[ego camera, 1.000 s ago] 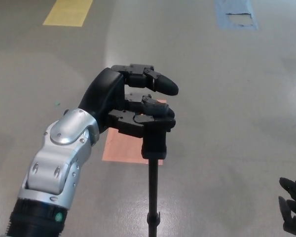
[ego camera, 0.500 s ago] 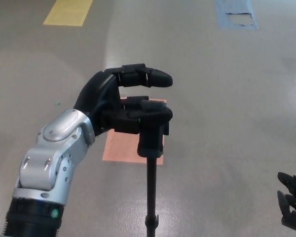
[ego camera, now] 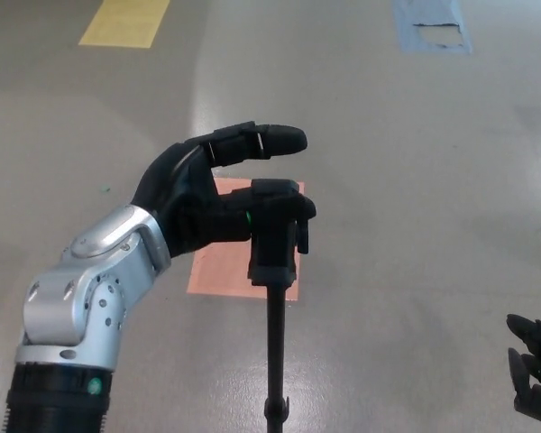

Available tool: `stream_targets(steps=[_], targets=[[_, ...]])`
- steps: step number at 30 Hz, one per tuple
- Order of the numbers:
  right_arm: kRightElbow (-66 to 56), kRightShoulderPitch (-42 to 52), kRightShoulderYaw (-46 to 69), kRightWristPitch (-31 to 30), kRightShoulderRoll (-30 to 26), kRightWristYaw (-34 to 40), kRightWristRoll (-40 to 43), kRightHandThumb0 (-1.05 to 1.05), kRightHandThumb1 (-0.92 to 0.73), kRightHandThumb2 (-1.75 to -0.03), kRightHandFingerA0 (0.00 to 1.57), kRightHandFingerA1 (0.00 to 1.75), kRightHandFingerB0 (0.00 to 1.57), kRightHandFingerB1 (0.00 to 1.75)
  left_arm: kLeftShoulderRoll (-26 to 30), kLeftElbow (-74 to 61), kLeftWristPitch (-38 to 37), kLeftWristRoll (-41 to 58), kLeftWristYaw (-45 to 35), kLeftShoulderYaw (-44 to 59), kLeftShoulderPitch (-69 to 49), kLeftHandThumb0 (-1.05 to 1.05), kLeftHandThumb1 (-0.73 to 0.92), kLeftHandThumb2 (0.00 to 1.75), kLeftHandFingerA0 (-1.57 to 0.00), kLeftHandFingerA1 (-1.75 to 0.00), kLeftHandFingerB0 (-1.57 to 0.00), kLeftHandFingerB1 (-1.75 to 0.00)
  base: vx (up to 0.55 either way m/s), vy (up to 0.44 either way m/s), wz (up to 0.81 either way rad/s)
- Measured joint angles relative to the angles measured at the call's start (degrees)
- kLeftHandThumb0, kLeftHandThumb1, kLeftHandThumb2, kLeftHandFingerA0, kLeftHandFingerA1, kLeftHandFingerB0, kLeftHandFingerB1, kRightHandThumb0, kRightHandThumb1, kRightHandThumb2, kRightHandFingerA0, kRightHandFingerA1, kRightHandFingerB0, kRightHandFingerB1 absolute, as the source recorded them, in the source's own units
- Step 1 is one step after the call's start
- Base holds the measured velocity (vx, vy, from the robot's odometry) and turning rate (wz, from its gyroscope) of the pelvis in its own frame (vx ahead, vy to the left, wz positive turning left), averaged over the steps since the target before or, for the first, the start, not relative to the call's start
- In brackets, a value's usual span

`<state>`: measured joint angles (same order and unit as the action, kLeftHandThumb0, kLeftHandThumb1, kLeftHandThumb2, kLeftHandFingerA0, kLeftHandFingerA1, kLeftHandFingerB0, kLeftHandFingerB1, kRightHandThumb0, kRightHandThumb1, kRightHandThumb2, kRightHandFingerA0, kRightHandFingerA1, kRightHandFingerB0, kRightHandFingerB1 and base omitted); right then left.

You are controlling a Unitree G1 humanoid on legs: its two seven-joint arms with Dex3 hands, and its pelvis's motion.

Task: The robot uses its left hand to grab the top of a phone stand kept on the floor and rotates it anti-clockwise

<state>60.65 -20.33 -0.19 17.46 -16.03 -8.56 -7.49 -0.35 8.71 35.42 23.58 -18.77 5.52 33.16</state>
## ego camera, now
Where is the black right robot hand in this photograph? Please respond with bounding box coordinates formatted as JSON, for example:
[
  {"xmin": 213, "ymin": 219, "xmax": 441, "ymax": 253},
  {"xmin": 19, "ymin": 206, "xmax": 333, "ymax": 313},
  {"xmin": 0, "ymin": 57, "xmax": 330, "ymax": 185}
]
[{"xmin": 505, "ymin": 314, "xmax": 541, "ymax": 428}]

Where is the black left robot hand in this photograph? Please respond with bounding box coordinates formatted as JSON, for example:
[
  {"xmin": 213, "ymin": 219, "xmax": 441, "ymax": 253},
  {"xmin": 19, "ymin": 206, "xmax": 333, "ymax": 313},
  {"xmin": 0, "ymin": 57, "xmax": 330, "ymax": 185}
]
[{"xmin": 130, "ymin": 120, "xmax": 317, "ymax": 260}]

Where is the black phone stand tripod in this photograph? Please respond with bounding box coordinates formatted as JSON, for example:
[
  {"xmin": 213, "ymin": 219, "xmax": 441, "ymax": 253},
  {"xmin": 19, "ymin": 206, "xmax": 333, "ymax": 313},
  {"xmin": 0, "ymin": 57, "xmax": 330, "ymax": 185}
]
[{"xmin": 247, "ymin": 178, "xmax": 311, "ymax": 433}]

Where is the yellow floor sheet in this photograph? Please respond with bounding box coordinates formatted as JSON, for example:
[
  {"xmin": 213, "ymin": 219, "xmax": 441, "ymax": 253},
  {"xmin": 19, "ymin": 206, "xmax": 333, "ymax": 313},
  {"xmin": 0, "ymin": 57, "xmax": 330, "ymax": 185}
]
[{"xmin": 78, "ymin": 0, "xmax": 171, "ymax": 49}]

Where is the torn blue floor sheet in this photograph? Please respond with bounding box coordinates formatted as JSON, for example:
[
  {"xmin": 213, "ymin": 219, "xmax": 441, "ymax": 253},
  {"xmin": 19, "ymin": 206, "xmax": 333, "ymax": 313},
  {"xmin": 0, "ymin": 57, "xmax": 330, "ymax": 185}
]
[{"xmin": 392, "ymin": 0, "xmax": 473, "ymax": 56}]

